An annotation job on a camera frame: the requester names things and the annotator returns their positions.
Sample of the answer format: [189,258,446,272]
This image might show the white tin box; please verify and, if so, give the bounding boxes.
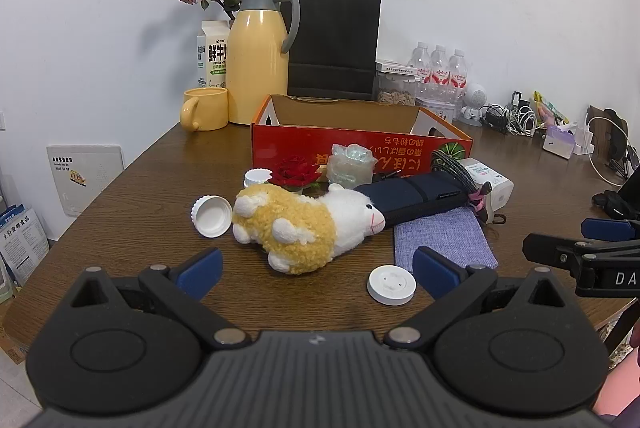
[416,97,457,124]

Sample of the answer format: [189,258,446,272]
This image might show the black paper bag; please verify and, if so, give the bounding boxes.
[287,0,382,102]

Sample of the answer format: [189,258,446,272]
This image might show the white power bank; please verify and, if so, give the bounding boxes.
[457,158,515,214]

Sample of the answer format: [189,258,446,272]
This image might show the black strap bag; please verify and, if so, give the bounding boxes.
[592,191,640,220]

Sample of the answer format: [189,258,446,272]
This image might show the white wall panel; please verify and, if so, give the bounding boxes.
[47,144,126,216]

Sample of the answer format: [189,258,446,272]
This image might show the large white bottle cap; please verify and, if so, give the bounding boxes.
[191,195,234,239]

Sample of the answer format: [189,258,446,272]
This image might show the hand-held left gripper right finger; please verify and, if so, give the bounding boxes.
[384,245,568,351]

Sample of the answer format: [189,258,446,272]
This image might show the small white robot figure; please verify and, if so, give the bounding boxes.
[459,83,488,126]

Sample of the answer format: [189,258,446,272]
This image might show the white cable bundle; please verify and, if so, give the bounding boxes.
[507,106,543,136]

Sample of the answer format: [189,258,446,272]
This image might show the colourful snack packets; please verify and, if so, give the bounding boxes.
[531,91,571,126]

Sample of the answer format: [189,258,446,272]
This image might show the pink carabiner clip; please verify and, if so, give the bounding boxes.
[467,182,506,225]

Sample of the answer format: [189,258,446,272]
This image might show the red cardboard box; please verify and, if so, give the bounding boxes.
[251,94,473,190]

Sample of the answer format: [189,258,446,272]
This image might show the purple tissue pack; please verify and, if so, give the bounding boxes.
[542,123,578,159]

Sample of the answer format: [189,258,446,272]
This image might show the printed paper packets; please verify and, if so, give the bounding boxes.
[0,203,51,289]

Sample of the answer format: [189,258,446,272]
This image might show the purple cloth pouch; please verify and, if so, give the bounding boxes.
[393,207,499,273]

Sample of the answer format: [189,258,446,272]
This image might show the yellow thermos jug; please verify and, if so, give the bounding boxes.
[226,0,301,126]

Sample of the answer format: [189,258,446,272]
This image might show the flat white box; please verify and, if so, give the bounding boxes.
[376,59,421,76]

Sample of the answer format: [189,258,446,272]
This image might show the white round disc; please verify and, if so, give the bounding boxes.
[366,265,417,307]

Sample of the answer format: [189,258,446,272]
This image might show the yellow mug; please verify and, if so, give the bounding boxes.
[180,87,230,132]

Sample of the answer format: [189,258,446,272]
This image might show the person's pink clothing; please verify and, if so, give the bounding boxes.
[595,348,640,428]

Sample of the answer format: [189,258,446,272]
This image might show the clear bubble wrap bundle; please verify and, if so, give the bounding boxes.
[327,143,378,186]

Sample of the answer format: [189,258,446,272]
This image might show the white milk carton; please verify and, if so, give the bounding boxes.
[196,21,232,89]

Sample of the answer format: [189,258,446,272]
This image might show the navy fabric pouch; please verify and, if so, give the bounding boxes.
[352,171,473,229]

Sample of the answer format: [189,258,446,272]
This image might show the wooden stand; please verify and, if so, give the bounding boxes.
[585,106,631,159]

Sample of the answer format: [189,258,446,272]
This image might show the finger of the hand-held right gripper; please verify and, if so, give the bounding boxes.
[522,233,640,270]
[581,217,640,241]

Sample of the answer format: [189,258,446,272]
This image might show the red artificial rose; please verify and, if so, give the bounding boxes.
[270,155,321,195]

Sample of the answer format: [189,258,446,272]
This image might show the yellow and white plush sheep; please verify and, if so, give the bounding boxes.
[231,183,387,276]

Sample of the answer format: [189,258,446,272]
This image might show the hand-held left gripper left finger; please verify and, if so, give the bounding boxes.
[70,247,251,349]

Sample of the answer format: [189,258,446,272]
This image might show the clear jar of seeds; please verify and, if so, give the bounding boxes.
[376,72,418,106]

